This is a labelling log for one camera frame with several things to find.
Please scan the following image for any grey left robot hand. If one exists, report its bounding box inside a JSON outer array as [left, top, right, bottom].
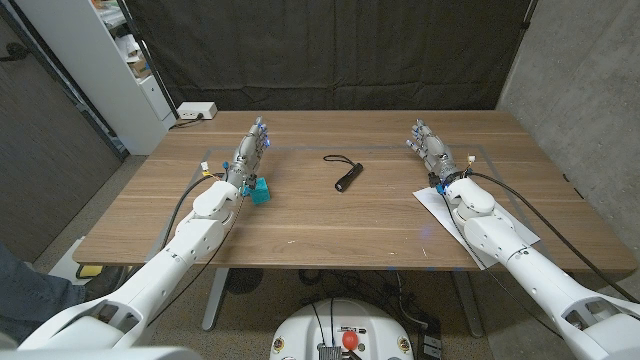
[[223, 116, 271, 194]]

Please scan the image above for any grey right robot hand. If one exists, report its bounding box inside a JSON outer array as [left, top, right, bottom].
[[405, 118, 464, 187]]

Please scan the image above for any white paper sheet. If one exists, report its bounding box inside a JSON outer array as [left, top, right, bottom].
[[412, 185, 542, 271]]

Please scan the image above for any teal block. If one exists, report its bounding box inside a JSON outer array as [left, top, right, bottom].
[[248, 176, 272, 206]]

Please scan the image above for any white power socket box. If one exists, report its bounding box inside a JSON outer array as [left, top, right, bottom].
[[176, 101, 219, 121]]

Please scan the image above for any black round floor object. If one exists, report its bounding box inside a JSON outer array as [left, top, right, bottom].
[[224, 268, 265, 295]]

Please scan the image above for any black curtain backdrop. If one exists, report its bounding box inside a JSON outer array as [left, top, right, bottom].
[[122, 0, 539, 112]]

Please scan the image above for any black stand pole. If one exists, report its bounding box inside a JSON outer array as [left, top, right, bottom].
[[117, 0, 180, 120], [519, 0, 539, 31]]

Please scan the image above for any cardboard box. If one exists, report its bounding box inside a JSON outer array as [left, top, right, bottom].
[[127, 54, 153, 79]]

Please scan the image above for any grey table leg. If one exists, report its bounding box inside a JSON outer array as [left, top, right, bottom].
[[201, 268, 231, 332], [452, 271, 485, 339]]

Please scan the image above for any white shelf cabinet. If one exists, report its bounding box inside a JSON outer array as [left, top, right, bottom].
[[14, 0, 179, 156]]

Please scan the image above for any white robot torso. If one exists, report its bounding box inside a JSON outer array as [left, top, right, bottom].
[[269, 298, 415, 360]]

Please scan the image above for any person's dark shoe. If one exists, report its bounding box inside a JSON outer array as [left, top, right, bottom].
[[83, 265, 132, 303]]

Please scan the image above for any black floor power strip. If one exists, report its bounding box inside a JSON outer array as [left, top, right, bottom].
[[417, 319, 444, 360]]

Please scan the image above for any yellow floor object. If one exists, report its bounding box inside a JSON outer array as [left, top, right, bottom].
[[75, 264, 104, 280]]

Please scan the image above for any person's leg in jeans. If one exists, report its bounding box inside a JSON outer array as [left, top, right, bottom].
[[0, 242, 87, 346]]

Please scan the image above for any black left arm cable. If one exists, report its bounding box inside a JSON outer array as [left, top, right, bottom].
[[158, 172, 227, 251]]

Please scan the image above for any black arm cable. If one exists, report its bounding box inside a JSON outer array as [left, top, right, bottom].
[[468, 171, 640, 305], [158, 172, 227, 251]]

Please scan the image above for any black torch with lanyard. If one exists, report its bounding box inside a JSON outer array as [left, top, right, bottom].
[[322, 154, 365, 194]]

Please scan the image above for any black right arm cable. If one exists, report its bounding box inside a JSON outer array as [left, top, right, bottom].
[[468, 171, 640, 305]]

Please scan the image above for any black door handle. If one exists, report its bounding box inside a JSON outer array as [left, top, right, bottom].
[[0, 42, 30, 64]]

